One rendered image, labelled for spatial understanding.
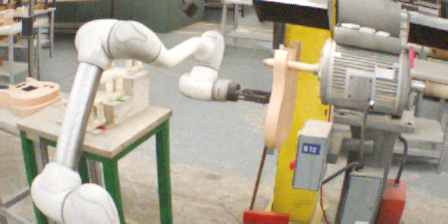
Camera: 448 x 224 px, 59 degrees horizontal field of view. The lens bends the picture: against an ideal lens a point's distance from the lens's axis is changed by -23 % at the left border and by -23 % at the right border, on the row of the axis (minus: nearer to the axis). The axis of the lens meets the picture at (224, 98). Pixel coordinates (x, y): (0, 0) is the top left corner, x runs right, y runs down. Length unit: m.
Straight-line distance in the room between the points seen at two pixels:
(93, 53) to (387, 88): 1.04
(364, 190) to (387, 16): 0.69
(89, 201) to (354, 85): 0.99
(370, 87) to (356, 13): 0.33
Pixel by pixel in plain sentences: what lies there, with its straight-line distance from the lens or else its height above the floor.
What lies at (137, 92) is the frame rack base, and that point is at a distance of 2.24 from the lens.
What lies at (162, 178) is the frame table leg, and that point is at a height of 0.59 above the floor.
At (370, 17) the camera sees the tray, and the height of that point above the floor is 1.48.
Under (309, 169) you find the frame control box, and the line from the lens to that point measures 1.59.
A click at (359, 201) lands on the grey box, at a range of 1.80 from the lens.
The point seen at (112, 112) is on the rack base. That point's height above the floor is 0.99.
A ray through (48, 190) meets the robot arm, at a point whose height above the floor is 0.92.
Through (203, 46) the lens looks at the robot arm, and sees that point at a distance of 1.99.
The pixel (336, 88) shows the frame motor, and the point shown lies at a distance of 1.74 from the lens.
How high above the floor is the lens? 1.67
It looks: 17 degrees down
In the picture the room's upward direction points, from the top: 2 degrees clockwise
